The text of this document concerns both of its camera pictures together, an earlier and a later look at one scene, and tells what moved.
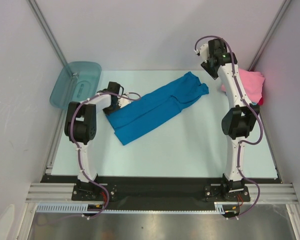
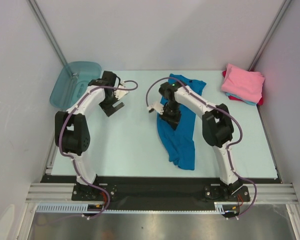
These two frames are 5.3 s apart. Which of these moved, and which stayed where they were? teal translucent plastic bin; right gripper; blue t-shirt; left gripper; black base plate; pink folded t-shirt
Moved: blue t-shirt; right gripper
Stayed: black base plate; pink folded t-shirt; left gripper; teal translucent plastic bin
